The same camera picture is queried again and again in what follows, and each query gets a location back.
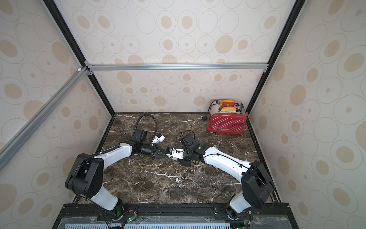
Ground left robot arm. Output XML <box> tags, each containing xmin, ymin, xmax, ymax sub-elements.
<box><xmin>65</xmin><ymin>129</ymin><xmax>166</xmax><ymax>221</ymax></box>

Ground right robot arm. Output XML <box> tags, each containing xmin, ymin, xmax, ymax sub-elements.
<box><xmin>167</xmin><ymin>134</ymin><xmax>274</xmax><ymax>220</ymax></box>

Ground red polka dot toaster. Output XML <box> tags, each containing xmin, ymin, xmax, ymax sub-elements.
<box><xmin>204</xmin><ymin>99</ymin><xmax>248</xmax><ymax>134</ymax></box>

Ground silver aluminium crossbar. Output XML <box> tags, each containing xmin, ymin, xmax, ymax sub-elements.
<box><xmin>88</xmin><ymin>63</ymin><xmax>269</xmax><ymax>71</ymax></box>

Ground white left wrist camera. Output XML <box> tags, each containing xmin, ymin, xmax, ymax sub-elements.
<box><xmin>152</xmin><ymin>134</ymin><xmax>165</xmax><ymax>145</ymax></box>

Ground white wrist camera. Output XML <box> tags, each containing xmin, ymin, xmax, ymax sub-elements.
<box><xmin>152</xmin><ymin>134</ymin><xmax>165</xmax><ymax>145</ymax></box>
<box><xmin>166</xmin><ymin>148</ymin><xmax>185</xmax><ymax>161</ymax></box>

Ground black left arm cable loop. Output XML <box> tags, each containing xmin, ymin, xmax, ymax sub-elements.
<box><xmin>133</xmin><ymin>114</ymin><xmax>158</xmax><ymax>141</ymax></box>

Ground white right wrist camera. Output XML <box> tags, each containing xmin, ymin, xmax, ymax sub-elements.
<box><xmin>166</xmin><ymin>148</ymin><xmax>185</xmax><ymax>161</ymax></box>

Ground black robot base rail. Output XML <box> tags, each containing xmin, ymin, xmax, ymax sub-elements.
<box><xmin>53</xmin><ymin>203</ymin><xmax>298</xmax><ymax>229</ymax></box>

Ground silver aluminium side rail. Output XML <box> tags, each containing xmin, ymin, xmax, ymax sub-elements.
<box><xmin>1</xmin><ymin>66</ymin><xmax>88</xmax><ymax>169</ymax></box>

